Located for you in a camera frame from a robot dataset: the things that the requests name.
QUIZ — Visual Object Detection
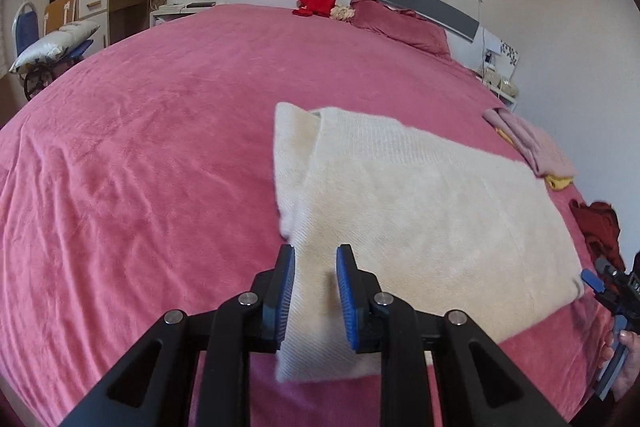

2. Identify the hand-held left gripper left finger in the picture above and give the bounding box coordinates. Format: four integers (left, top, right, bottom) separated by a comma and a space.
59, 244, 297, 427

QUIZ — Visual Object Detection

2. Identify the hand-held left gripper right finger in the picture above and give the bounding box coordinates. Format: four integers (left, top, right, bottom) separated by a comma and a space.
335, 244, 571, 427

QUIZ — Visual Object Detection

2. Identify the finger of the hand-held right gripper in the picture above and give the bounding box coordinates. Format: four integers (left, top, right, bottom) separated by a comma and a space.
594, 314, 632, 401
580, 269, 614, 296

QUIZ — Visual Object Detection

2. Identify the cream knit sweater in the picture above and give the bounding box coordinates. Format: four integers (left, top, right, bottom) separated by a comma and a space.
272, 102, 586, 385

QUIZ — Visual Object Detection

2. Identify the person's right hand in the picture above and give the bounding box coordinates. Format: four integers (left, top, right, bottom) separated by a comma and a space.
612, 329, 640, 402

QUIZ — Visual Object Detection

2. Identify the dark red garment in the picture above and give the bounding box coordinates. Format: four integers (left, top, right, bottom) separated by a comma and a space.
569, 200, 626, 270

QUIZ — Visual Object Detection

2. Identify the yellow garment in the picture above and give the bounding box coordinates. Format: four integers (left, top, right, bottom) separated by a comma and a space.
495, 127, 576, 192

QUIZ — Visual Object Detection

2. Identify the lilac knit sweater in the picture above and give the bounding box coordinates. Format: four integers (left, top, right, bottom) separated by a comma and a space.
482, 107, 578, 178

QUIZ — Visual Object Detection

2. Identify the pink bed cover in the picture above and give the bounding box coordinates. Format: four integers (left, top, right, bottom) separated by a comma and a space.
0, 3, 631, 427

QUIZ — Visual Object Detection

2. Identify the white bedside table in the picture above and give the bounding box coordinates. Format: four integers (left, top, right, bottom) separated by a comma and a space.
150, 1, 218, 28
480, 67, 521, 112

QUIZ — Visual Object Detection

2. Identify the pink pillow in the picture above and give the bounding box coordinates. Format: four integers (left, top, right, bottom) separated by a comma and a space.
350, 0, 451, 56

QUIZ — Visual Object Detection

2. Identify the wooden desk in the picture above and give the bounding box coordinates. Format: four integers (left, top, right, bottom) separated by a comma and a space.
107, 0, 168, 42

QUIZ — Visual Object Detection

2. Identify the white pillow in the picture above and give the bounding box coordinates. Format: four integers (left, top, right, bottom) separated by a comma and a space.
9, 19, 101, 74

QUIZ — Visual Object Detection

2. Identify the white drawer unit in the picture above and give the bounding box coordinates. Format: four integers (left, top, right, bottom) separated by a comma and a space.
75, 0, 110, 28

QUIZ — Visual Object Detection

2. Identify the brown box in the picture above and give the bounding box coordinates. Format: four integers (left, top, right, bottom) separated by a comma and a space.
44, 0, 78, 35

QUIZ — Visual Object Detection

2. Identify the blue chair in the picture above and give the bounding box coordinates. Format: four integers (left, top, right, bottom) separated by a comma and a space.
11, 1, 96, 75

